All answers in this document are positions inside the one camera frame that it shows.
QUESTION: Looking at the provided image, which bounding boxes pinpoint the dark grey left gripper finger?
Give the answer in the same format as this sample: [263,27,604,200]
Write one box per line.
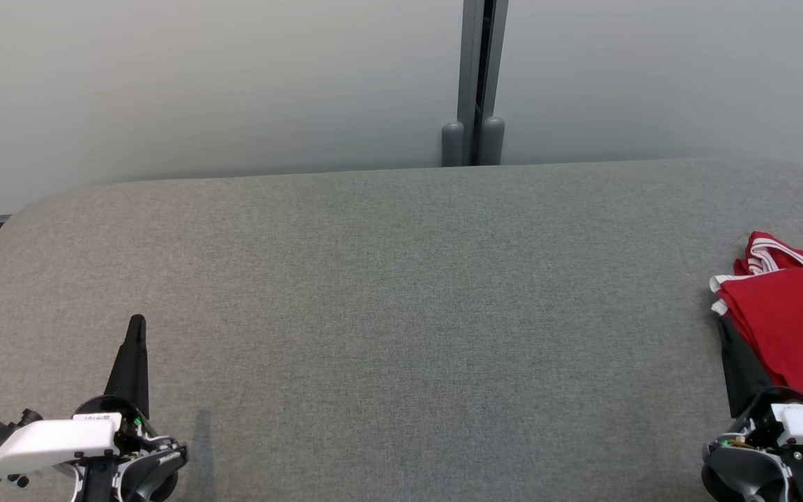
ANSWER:
[104,314,149,418]

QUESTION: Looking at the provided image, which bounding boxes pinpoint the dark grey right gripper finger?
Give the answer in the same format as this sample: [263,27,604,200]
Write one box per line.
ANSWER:
[717,317,775,418]

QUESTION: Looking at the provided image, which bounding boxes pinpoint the grey metal partition post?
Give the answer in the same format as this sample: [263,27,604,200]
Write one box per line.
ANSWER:
[457,0,510,167]

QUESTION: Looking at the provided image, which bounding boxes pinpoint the red shirt with white sleeves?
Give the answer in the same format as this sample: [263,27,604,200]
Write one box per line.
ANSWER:
[733,231,803,280]

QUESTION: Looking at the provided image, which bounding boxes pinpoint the red shorts with white stripes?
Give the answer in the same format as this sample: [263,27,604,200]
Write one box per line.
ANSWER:
[710,265,803,404]

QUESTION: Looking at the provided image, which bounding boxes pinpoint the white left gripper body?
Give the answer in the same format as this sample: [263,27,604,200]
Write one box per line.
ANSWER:
[0,395,151,479]

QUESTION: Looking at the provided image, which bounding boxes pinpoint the grey cylindrical bumper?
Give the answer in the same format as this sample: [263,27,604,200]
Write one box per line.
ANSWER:
[441,121,466,167]
[480,116,505,166]

